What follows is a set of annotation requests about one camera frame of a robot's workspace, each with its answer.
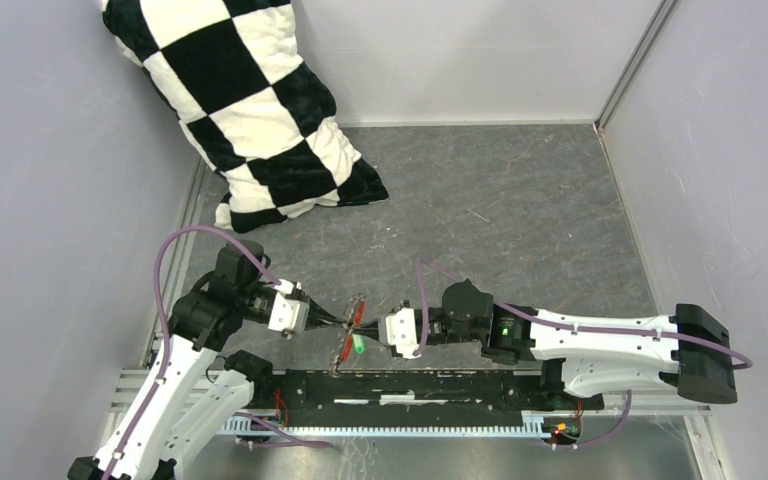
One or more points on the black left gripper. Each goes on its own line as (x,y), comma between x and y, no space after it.
(317,317)

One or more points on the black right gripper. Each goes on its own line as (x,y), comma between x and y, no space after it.
(370,331)

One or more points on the small green object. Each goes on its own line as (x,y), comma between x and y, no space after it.
(358,344)

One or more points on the metal key holder red handle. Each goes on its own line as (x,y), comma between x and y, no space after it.
(352,317)

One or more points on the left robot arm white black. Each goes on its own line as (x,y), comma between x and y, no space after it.
(159,435)

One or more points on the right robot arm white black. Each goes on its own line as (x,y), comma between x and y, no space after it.
(686,352)

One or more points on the black white checkered pillow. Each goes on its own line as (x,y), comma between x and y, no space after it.
(245,99)

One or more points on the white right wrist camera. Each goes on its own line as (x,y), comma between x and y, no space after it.
(398,330)

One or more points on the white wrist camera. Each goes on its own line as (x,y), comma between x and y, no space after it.
(288,315)
(398,330)

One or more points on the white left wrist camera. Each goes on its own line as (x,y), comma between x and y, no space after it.
(288,315)

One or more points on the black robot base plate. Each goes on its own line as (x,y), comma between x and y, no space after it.
(413,398)

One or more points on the aluminium frame rail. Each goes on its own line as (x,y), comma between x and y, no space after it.
(643,404)

